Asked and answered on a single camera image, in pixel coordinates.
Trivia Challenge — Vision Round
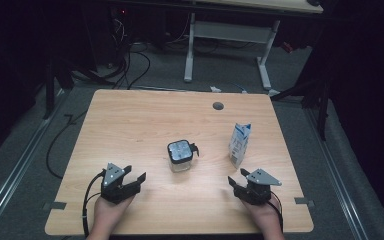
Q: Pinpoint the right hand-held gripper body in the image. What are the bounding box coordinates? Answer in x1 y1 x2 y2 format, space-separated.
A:
234 168 283 205

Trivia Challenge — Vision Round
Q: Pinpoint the white frame desk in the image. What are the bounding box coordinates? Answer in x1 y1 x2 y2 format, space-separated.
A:
183 0 324 98

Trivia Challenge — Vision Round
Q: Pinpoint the person's left hand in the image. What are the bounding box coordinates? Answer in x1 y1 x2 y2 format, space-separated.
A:
93 195 136 231

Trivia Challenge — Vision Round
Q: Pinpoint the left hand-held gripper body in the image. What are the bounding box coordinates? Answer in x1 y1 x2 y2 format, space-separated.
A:
100 162 138 205

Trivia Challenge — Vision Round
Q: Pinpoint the long black floor cable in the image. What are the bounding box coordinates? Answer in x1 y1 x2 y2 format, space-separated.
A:
45 109 89 180

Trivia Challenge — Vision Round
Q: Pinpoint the person's right hand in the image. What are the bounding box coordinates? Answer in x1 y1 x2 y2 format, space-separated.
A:
242 196 283 231

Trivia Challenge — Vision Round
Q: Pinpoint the clear jar with black lid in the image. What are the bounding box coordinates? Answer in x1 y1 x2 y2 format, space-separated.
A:
166 139 200 173

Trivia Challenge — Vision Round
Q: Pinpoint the bundle of black cables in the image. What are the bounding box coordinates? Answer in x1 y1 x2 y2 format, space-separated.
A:
106 16 152 91

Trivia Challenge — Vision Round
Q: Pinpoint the thin blue cable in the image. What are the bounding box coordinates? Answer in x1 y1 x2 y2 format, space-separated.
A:
228 82 249 94

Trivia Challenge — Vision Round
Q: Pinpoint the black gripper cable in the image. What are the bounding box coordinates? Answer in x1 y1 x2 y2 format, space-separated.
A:
81 169 106 239
268 191 285 233

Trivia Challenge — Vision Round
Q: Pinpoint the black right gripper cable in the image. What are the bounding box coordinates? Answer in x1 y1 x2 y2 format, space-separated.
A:
268 191 285 233

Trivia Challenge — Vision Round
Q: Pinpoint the small red object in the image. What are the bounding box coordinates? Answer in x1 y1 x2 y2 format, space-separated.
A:
280 41 295 54

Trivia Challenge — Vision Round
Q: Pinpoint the grey tape strip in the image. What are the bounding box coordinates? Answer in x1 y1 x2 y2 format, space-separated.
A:
42 201 68 212
293 196 316 206

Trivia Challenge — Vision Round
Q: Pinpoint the metal floor rail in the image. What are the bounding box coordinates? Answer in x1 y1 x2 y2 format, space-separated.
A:
303 106 371 240
0 89 71 234

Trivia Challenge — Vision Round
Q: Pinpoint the white and blue bag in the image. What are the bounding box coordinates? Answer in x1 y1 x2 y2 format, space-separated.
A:
228 122 252 170

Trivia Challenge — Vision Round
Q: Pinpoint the black metal stand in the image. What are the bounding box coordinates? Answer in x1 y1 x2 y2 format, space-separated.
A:
43 56 76 120
269 66 331 141

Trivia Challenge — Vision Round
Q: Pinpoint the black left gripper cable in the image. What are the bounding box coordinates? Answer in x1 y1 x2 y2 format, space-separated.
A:
81 169 106 239

